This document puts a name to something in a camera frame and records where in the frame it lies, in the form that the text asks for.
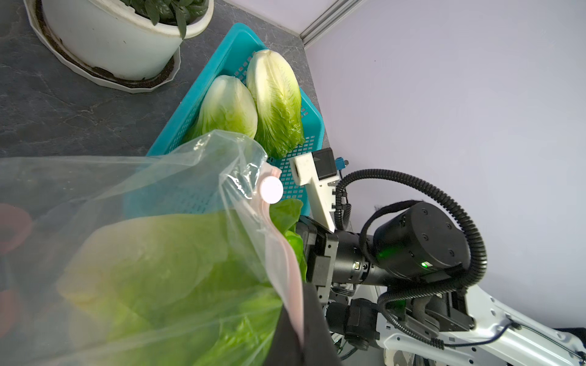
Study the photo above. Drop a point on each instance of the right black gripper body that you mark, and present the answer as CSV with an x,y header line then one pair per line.
x,y
335,266

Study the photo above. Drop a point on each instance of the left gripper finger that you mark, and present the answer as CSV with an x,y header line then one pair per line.
x,y
317,349

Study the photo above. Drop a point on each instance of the chinese cabbage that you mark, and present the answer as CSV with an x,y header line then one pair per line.
x,y
278,99
176,289
227,106

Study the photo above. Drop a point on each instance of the clear pink-dotted zipper bag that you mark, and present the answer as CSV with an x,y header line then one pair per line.
x,y
51,205

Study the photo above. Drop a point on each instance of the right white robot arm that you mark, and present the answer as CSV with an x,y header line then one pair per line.
x,y
409,281

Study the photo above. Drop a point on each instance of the teal plastic basket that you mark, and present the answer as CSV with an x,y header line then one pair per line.
x,y
230,59

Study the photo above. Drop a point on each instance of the potted green plant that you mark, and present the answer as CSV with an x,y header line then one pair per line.
x,y
110,44

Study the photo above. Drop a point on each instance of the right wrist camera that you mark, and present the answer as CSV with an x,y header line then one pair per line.
x,y
318,173

